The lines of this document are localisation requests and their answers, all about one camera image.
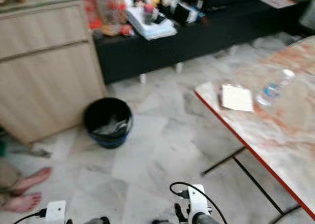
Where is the black round rubbish bin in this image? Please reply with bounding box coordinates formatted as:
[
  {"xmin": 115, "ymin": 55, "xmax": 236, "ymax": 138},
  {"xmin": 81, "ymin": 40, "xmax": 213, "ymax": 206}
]
[{"xmin": 83, "ymin": 97, "xmax": 133, "ymax": 149}]

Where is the bare person foot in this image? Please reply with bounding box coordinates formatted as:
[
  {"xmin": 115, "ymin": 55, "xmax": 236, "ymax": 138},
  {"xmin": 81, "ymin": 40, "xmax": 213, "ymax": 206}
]
[
  {"xmin": 2, "ymin": 192, "xmax": 42, "ymax": 214},
  {"xmin": 16, "ymin": 166, "xmax": 53, "ymax": 195}
]

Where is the crumpled clear plastic wrapper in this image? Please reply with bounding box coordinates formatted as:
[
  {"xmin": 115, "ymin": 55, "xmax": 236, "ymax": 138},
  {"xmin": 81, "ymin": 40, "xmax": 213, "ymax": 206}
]
[{"xmin": 93, "ymin": 115, "xmax": 128, "ymax": 136}]

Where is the white square paper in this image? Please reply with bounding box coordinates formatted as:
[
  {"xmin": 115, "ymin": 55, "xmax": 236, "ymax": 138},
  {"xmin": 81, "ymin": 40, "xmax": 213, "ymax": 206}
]
[{"xmin": 220, "ymin": 83, "xmax": 254, "ymax": 112}]

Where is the clear plastic water bottle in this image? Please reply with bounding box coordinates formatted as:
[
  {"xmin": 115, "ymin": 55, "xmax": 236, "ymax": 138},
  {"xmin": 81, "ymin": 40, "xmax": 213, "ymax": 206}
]
[{"xmin": 256, "ymin": 69, "xmax": 296, "ymax": 106}]

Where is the light wooden cabinet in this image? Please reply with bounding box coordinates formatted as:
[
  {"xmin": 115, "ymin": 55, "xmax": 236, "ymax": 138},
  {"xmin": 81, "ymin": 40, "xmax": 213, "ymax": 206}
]
[{"xmin": 0, "ymin": 0, "xmax": 106, "ymax": 145}]

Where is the long black console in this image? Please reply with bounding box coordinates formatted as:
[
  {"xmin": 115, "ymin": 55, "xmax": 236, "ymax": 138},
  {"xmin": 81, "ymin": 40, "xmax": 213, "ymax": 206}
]
[{"xmin": 94, "ymin": 0, "xmax": 313, "ymax": 84}]

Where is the stack of white papers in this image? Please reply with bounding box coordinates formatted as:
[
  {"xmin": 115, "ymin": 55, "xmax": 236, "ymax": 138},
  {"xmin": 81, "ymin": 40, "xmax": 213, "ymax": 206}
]
[{"xmin": 126, "ymin": 7, "xmax": 178, "ymax": 40}]

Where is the black box with white label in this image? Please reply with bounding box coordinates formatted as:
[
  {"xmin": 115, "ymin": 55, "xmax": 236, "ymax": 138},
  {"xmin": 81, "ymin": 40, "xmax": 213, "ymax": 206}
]
[{"xmin": 172, "ymin": 2, "xmax": 200, "ymax": 25}]

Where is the clear jar with red lid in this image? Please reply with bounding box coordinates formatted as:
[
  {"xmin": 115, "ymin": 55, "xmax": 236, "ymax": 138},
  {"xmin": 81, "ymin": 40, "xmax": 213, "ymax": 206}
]
[{"xmin": 94, "ymin": 0, "xmax": 128, "ymax": 36}]

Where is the thin pale booklet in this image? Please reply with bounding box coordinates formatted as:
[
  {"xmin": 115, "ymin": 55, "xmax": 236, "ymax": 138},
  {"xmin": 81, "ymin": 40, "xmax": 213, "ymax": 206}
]
[{"xmin": 258, "ymin": 0, "xmax": 297, "ymax": 9}]

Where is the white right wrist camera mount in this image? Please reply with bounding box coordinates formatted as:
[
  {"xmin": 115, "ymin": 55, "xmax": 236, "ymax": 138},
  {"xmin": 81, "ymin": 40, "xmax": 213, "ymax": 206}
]
[{"xmin": 187, "ymin": 185, "xmax": 211, "ymax": 219}]

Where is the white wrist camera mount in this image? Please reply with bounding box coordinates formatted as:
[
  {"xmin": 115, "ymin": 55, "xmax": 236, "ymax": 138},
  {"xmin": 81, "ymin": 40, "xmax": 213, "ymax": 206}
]
[
  {"xmin": 187, "ymin": 185, "xmax": 211, "ymax": 219},
  {"xmin": 46, "ymin": 200, "xmax": 67, "ymax": 224}
]

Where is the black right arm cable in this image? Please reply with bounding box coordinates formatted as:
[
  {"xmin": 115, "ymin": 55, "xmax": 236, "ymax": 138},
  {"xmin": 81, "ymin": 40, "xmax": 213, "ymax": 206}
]
[{"xmin": 170, "ymin": 182, "xmax": 229, "ymax": 224}]

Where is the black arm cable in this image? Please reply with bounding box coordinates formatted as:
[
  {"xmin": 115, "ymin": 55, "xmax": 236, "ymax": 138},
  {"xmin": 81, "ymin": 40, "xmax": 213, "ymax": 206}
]
[
  {"xmin": 14, "ymin": 209, "xmax": 47, "ymax": 224},
  {"xmin": 170, "ymin": 182, "xmax": 229, "ymax": 224}
]

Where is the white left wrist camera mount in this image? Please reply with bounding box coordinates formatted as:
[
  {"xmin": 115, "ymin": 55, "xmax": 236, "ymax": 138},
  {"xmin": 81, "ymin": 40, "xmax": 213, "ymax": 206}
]
[{"xmin": 46, "ymin": 200, "xmax": 67, "ymax": 224}]

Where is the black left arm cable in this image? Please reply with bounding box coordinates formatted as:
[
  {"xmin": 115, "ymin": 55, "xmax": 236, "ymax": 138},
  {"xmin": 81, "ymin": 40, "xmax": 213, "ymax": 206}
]
[{"xmin": 14, "ymin": 209, "xmax": 47, "ymax": 224}]

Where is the marble table with red frame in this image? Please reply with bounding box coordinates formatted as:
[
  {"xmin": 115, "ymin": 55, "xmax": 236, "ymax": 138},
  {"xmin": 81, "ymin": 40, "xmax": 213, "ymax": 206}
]
[{"xmin": 194, "ymin": 34, "xmax": 315, "ymax": 222}]

